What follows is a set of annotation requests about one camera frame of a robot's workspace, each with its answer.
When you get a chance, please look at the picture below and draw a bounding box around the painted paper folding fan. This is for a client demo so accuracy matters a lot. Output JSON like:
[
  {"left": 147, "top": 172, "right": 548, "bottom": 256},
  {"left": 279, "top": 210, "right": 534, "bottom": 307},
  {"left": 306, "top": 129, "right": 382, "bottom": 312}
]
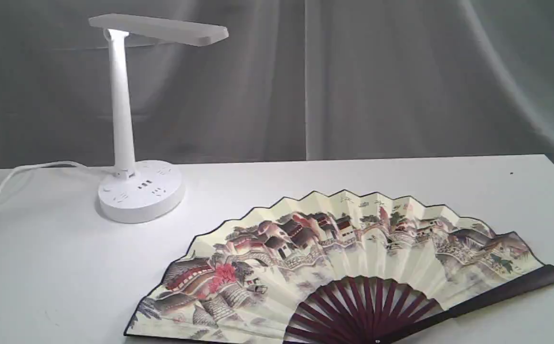
[{"left": 123, "top": 190, "right": 554, "bottom": 344}]

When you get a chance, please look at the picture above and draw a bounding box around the white desk lamp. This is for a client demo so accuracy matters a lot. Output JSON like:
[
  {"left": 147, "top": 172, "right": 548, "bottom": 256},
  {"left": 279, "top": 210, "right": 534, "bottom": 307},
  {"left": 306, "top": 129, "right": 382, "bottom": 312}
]
[{"left": 88, "top": 13, "right": 229, "bottom": 224}]

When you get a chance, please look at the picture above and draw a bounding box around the grey backdrop curtain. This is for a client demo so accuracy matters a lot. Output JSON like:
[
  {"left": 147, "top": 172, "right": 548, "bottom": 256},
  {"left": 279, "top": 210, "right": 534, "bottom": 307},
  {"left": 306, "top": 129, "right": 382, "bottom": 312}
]
[{"left": 0, "top": 0, "right": 554, "bottom": 168}]

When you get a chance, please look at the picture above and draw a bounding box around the white lamp power cable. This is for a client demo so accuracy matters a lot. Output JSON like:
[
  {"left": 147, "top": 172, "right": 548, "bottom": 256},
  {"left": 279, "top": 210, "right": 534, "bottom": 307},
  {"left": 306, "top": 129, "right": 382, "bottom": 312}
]
[{"left": 0, "top": 161, "right": 89, "bottom": 226}]

